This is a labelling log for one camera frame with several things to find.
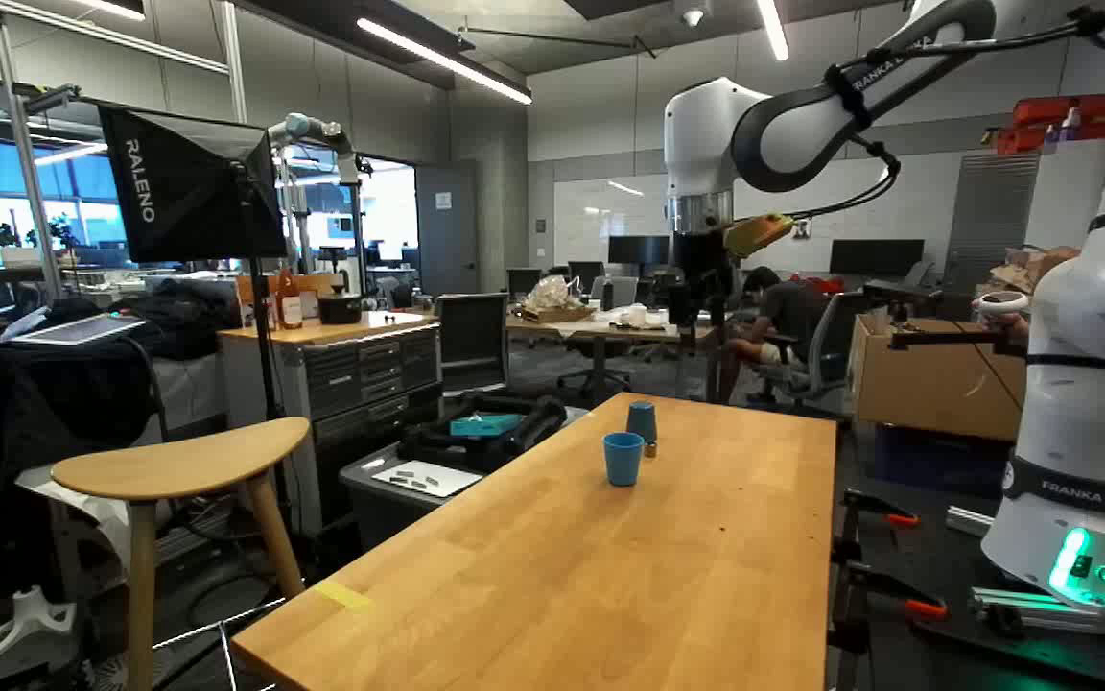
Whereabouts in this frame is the black computer monitor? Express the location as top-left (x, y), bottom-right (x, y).
top-left (608, 231), bottom-right (674, 274)
top-left (828, 236), bottom-right (930, 286)

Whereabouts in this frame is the yellow wrist camera mount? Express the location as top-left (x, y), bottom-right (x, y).
top-left (723, 210), bottom-right (797, 263)

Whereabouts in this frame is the metal rail with green glow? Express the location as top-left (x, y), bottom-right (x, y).
top-left (969, 582), bottom-right (1105, 647)

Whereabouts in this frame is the white wall board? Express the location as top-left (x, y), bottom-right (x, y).
top-left (548, 168), bottom-right (674, 268)

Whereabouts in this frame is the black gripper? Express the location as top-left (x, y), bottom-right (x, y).
top-left (674, 227), bottom-right (746, 323)

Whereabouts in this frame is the long ceiling light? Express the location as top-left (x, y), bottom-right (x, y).
top-left (352, 12), bottom-right (539, 111)

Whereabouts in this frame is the grey drawer cabinet wooden top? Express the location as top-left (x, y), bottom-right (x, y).
top-left (214, 309), bottom-right (447, 543)

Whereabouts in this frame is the grey office chair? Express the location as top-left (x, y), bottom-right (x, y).
top-left (756, 288), bottom-right (866, 411)

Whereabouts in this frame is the short ceiling light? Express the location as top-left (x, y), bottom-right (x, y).
top-left (756, 0), bottom-right (796, 66)

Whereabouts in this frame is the white flat board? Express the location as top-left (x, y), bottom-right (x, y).
top-left (7, 309), bottom-right (149, 351)

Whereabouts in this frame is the red sign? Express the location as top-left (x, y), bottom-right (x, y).
top-left (992, 88), bottom-right (1105, 157)

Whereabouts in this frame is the orange bottle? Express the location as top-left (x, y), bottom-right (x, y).
top-left (273, 268), bottom-right (310, 336)

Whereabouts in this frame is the wooden stool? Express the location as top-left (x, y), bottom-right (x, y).
top-left (45, 415), bottom-right (315, 691)

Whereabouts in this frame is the black softbox light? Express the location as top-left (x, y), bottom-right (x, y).
top-left (95, 105), bottom-right (291, 268)

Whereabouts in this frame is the grey door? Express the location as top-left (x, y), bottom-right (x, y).
top-left (416, 162), bottom-right (483, 299)

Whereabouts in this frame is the seated person in dark shirt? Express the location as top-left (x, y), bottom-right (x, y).
top-left (723, 267), bottom-right (838, 388)

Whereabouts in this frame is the black draped cloth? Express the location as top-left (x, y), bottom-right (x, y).
top-left (0, 336), bottom-right (169, 596)

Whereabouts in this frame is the yellow tape strip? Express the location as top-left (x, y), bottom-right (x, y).
top-left (315, 582), bottom-right (378, 616)

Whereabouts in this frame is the orange handled clamp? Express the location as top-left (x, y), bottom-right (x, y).
top-left (838, 491), bottom-right (930, 537)
top-left (833, 570), bottom-right (951, 629)

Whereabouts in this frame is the dark blue plastic cup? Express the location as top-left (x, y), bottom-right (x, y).
top-left (627, 400), bottom-right (662, 463)

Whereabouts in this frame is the brown cardboard box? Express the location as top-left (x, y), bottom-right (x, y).
top-left (848, 304), bottom-right (1030, 447)

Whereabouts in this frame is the light blue plastic cup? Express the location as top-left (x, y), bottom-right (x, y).
top-left (599, 429), bottom-right (648, 491)

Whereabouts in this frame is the grey plastic case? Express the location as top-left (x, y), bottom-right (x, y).
top-left (338, 447), bottom-right (489, 550)

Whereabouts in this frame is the metal support pole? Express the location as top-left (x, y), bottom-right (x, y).
top-left (0, 8), bottom-right (85, 309)

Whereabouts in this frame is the small black box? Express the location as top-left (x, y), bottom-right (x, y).
top-left (315, 291), bottom-right (365, 328)

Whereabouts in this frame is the black bag with teal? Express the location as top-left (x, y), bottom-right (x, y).
top-left (394, 391), bottom-right (572, 478)

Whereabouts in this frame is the white plastic floor stand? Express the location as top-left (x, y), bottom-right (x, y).
top-left (0, 583), bottom-right (85, 691)

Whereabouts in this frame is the white crumpled bag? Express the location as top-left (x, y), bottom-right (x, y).
top-left (517, 274), bottom-right (599, 328)

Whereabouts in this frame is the black computer tower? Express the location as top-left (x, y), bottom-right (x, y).
top-left (433, 288), bottom-right (509, 391)

